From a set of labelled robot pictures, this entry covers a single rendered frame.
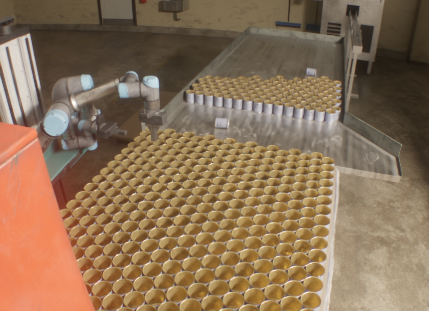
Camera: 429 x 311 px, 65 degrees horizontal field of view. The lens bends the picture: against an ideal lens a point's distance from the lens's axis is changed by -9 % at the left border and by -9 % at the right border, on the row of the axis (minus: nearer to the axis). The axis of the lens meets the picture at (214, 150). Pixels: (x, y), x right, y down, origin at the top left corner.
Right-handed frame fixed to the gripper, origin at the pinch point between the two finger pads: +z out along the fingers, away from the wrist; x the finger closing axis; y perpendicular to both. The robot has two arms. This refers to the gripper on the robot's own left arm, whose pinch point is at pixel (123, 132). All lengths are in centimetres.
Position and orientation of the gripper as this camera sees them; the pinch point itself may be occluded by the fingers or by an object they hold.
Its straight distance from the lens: 219.7
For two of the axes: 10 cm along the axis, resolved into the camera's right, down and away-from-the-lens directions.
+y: -0.1, 8.7, 5.0
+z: 9.5, 1.7, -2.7
